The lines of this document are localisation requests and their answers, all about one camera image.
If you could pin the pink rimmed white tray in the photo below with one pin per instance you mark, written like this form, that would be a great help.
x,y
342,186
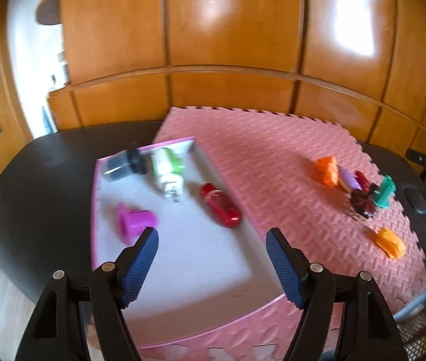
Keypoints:
x,y
205,276

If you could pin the red angular block toy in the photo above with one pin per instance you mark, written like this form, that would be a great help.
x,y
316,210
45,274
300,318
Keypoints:
x,y
363,182

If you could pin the orange yellow toy car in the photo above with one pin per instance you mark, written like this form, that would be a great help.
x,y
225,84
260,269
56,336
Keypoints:
x,y
390,243

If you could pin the green white toy bottle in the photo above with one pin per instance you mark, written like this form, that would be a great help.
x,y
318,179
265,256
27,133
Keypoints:
x,y
168,172

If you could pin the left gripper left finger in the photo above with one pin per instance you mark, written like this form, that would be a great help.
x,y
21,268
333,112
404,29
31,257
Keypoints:
x,y
112,287

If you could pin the magenta plastic cup toy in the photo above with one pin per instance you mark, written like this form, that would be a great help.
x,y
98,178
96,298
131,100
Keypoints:
x,y
131,223

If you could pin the black face hole cushion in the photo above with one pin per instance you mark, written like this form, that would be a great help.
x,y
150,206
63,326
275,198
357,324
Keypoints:
x,y
415,199

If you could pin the pink foam puzzle mat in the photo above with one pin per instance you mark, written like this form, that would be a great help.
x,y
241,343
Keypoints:
x,y
268,161

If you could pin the orange block toy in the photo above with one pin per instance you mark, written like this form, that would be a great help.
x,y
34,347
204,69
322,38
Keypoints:
x,y
328,170

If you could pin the dark maroon spiky toy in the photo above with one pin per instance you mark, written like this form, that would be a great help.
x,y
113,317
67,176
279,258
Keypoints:
x,y
362,201

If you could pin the purple oval soap toy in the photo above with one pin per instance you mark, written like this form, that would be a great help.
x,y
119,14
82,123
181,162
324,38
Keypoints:
x,y
347,180

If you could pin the wooden wardrobe wall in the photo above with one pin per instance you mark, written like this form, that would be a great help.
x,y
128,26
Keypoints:
x,y
67,64

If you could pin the red toy car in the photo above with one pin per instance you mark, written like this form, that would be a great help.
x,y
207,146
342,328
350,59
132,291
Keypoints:
x,y
221,205

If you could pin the black leather massage table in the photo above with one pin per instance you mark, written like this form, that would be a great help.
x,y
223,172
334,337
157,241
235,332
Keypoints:
x,y
46,200

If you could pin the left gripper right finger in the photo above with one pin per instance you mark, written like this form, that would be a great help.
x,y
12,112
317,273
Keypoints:
x,y
311,288

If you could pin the teal castle cup toy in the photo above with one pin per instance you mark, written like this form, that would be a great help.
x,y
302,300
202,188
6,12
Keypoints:
x,y
381,194

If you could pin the dark grey jar toy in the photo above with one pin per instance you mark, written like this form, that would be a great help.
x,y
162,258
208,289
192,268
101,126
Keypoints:
x,y
123,164

